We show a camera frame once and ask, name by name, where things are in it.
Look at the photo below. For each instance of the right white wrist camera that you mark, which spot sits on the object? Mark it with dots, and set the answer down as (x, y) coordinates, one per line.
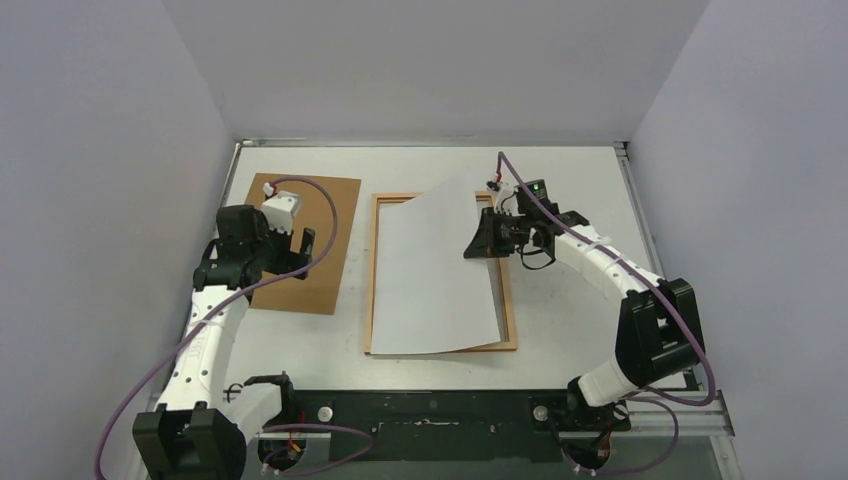
(503, 194)

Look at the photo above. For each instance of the aluminium rail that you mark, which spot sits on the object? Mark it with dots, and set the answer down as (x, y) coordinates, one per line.
(253, 405)

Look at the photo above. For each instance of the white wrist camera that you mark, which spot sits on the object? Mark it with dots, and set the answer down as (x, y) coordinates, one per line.
(280, 208)
(503, 194)

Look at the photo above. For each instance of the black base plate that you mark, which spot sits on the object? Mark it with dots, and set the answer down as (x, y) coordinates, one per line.
(447, 425)

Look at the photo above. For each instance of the brown backing board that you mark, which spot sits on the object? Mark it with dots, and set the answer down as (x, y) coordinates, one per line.
(318, 293)

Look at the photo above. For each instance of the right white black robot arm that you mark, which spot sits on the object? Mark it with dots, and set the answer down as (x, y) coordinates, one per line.
(658, 332)

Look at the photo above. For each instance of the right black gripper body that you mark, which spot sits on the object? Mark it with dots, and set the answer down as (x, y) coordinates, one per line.
(499, 231)

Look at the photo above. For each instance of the photo print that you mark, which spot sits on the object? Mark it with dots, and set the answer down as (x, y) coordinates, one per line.
(429, 298)

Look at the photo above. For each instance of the wooden picture frame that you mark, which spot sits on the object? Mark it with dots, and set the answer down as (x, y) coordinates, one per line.
(499, 281)

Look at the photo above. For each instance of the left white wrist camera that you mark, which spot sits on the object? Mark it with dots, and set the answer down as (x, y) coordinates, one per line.
(280, 208)

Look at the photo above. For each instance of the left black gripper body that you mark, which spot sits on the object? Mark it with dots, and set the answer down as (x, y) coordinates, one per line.
(274, 248)

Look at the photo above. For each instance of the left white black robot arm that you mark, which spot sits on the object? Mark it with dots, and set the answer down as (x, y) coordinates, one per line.
(188, 435)

